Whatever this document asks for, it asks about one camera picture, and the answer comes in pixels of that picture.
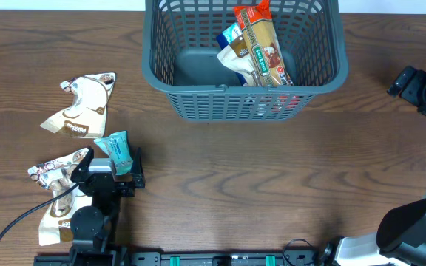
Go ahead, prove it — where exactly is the beige snack pouch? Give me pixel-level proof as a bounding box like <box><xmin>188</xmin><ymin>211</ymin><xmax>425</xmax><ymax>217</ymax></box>
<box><xmin>27</xmin><ymin>148</ymin><xmax>92</xmax><ymax>246</ymax></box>
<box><xmin>217</xmin><ymin>35</ymin><xmax>260</xmax><ymax>86</ymax></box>
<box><xmin>41</xmin><ymin>72</ymin><xmax>117</xmax><ymax>139</ymax></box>

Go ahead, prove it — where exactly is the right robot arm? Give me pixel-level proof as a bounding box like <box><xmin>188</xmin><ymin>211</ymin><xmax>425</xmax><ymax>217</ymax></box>
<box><xmin>320</xmin><ymin>66</ymin><xmax>426</xmax><ymax>265</ymax></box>

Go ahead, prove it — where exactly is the teal wipes packet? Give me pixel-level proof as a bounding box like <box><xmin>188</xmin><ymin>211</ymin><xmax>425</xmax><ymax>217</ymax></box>
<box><xmin>94</xmin><ymin>131</ymin><xmax>133</xmax><ymax>176</ymax></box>

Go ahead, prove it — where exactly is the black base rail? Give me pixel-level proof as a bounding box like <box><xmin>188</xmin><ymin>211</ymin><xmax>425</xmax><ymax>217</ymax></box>
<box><xmin>33</xmin><ymin>250</ymin><xmax>325</xmax><ymax>266</ymax></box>

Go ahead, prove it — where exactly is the orange spaghetti packet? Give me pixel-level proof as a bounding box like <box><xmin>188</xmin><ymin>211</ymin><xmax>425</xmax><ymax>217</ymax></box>
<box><xmin>233</xmin><ymin>0</ymin><xmax>294</xmax><ymax>87</ymax></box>

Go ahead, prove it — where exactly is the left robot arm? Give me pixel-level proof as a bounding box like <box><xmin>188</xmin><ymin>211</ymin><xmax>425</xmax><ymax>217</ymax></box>
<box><xmin>70</xmin><ymin>147</ymin><xmax>146</xmax><ymax>265</ymax></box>

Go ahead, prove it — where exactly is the blue tissue multipack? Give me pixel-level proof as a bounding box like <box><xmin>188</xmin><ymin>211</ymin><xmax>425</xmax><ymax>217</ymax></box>
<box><xmin>216</xmin><ymin>22</ymin><xmax>244</xmax><ymax>85</ymax></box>

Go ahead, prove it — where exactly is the grey plastic basket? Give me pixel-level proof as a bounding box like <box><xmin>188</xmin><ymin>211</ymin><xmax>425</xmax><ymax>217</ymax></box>
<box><xmin>142</xmin><ymin>0</ymin><xmax>348</xmax><ymax>122</ymax></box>

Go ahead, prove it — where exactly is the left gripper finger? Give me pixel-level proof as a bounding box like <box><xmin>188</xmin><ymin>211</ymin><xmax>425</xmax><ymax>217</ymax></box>
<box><xmin>130</xmin><ymin>147</ymin><xmax>146</xmax><ymax>188</ymax></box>
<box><xmin>70</xmin><ymin>146</ymin><xmax>94</xmax><ymax>182</ymax></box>

